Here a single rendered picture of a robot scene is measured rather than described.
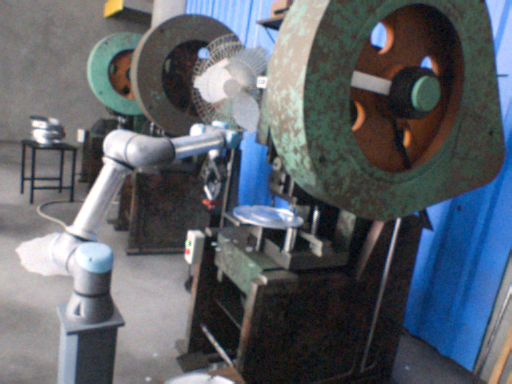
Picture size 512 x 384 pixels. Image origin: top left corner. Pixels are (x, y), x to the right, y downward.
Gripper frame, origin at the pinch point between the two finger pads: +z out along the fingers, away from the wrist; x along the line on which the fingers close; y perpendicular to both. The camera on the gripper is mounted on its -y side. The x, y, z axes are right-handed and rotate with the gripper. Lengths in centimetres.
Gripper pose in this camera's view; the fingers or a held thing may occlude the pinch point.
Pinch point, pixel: (212, 198)
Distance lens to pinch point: 189.8
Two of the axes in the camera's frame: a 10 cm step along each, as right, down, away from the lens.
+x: -8.6, -0.3, -5.2
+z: -1.6, 9.6, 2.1
